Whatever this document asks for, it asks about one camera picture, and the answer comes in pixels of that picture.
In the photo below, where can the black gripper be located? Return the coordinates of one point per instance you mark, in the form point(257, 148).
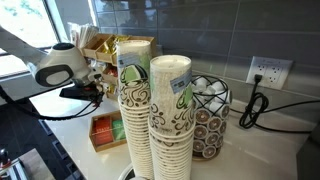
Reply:
point(78, 91)

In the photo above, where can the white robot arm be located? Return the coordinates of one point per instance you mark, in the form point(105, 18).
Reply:
point(63, 63)

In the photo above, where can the wooden condiment organizer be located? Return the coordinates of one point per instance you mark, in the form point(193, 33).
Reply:
point(96, 50)

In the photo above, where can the red tea packet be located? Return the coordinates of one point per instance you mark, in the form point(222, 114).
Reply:
point(102, 131)

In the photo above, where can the green tea packet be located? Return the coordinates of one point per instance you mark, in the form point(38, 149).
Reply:
point(118, 130)

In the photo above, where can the white wrapped stir sticks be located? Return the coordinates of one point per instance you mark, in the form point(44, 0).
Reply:
point(83, 35)

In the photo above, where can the wooden tea box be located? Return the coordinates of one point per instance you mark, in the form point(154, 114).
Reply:
point(100, 147)

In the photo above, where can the printed paper cup stack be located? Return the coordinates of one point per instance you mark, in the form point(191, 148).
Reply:
point(170, 140)
point(135, 110)

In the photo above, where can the white round plate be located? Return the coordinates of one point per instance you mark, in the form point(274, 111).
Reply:
point(123, 173)

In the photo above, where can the metal clamp with red knob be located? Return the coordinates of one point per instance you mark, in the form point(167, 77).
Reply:
point(5, 160)

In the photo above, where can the white coffee pod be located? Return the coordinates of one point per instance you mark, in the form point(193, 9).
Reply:
point(217, 87)
point(216, 107)
point(201, 84)

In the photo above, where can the brown lid coffee pod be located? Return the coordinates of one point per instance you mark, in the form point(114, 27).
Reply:
point(209, 152)
point(200, 131)
point(214, 123)
point(198, 145)
point(212, 138)
point(202, 116)

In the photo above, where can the white wall outlet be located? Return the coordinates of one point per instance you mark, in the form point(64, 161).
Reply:
point(275, 71)

